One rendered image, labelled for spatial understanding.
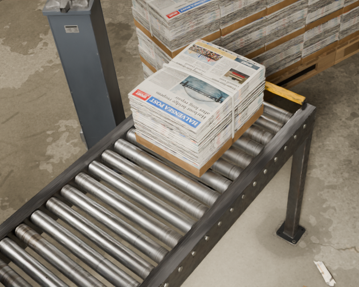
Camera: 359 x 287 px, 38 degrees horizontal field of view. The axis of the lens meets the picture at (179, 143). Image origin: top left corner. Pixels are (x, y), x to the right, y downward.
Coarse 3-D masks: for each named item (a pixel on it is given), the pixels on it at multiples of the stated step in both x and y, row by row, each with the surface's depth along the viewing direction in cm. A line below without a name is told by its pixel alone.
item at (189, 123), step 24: (144, 96) 164; (168, 96) 163; (192, 96) 163; (216, 96) 162; (144, 120) 171; (168, 120) 159; (192, 120) 156; (216, 120) 159; (168, 144) 170; (192, 144) 160; (216, 144) 169
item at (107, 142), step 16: (128, 128) 188; (96, 144) 184; (112, 144) 184; (80, 160) 179; (96, 160) 181; (64, 176) 175; (48, 192) 170; (32, 208) 166; (0, 224) 163; (16, 224) 162; (32, 224) 168; (0, 240) 159; (16, 240) 165; (0, 256) 162
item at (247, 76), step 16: (192, 48) 180; (208, 48) 179; (224, 48) 179; (192, 64) 174; (208, 64) 173; (224, 64) 172; (240, 64) 172; (256, 64) 172; (224, 80) 167; (240, 80) 166; (256, 80) 171; (240, 96) 166; (256, 96) 176; (240, 112) 172
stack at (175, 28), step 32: (160, 0) 242; (192, 0) 240; (224, 0) 243; (256, 0) 256; (320, 0) 283; (160, 32) 244; (192, 32) 244; (256, 32) 269; (288, 32) 284; (320, 32) 300; (160, 64) 264; (288, 64) 302; (320, 64) 319
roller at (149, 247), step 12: (60, 192) 172; (72, 192) 170; (84, 204) 166; (96, 204) 166; (96, 216) 163; (108, 216) 162; (108, 228) 161; (120, 228) 158; (132, 228) 158; (132, 240) 156; (144, 240) 155; (144, 252) 154; (156, 252) 152; (168, 252) 152
